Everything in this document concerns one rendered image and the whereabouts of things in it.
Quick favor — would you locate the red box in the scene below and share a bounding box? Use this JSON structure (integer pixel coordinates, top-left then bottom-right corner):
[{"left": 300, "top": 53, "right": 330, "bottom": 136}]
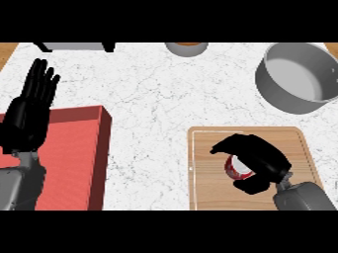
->
[{"left": 0, "top": 105, "right": 114, "bottom": 211}]

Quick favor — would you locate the grey round container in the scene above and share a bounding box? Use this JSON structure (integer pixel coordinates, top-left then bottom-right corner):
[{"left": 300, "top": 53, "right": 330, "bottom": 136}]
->
[{"left": 164, "top": 42, "right": 210, "bottom": 58}]

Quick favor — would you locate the wooden cutting board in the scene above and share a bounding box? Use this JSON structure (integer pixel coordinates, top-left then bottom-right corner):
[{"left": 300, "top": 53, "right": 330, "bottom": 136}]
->
[{"left": 186, "top": 126, "right": 325, "bottom": 211}]

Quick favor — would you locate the grey and black appliance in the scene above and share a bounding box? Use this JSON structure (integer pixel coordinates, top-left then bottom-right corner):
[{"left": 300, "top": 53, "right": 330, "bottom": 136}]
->
[{"left": 32, "top": 42, "right": 117, "bottom": 53}]

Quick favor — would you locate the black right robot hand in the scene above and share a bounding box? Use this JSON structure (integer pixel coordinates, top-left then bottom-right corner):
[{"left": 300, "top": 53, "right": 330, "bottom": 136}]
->
[{"left": 208, "top": 132, "right": 294, "bottom": 196}]

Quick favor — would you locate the grey metal pot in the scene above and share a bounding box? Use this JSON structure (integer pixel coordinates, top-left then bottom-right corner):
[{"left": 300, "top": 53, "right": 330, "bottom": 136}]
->
[{"left": 254, "top": 42, "right": 338, "bottom": 116}]

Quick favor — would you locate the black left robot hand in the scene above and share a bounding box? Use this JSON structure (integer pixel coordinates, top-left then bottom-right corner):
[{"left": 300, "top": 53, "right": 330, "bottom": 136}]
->
[{"left": 0, "top": 57, "right": 62, "bottom": 156}]

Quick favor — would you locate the red and white can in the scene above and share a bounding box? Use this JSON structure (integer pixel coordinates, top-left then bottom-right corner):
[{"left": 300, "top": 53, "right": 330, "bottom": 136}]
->
[{"left": 223, "top": 154, "right": 257, "bottom": 181}]

